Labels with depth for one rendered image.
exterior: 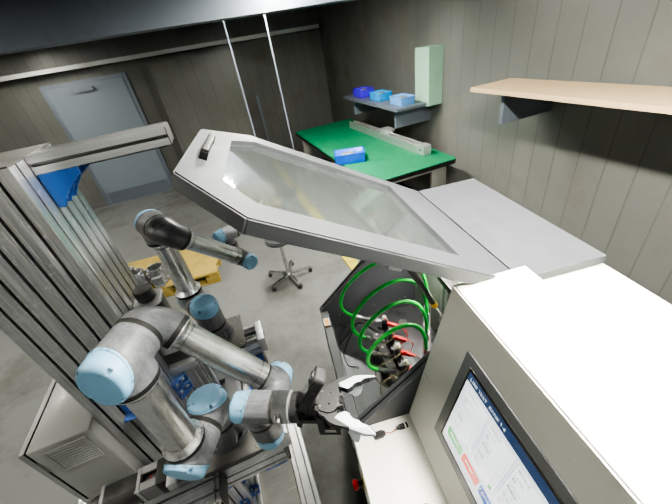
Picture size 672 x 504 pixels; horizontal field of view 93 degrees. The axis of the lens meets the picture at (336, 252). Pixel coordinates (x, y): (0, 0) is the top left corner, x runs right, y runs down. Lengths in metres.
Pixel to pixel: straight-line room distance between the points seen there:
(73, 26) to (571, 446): 3.35
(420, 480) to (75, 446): 1.11
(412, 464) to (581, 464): 0.62
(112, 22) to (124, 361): 2.70
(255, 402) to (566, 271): 0.94
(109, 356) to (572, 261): 1.22
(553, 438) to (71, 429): 1.36
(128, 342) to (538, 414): 0.85
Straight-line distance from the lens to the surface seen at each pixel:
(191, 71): 6.39
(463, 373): 0.96
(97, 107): 7.53
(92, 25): 3.23
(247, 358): 0.97
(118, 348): 0.85
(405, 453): 1.28
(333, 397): 0.82
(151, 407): 0.96
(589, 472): 0.76
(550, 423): 0.78
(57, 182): 1.06
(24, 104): 7.88
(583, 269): 1.22
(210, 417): 1.18
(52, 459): 1.53
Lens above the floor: 2.15
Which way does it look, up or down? 34 degrees down
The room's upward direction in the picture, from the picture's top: 10 degrees counter-clockwise
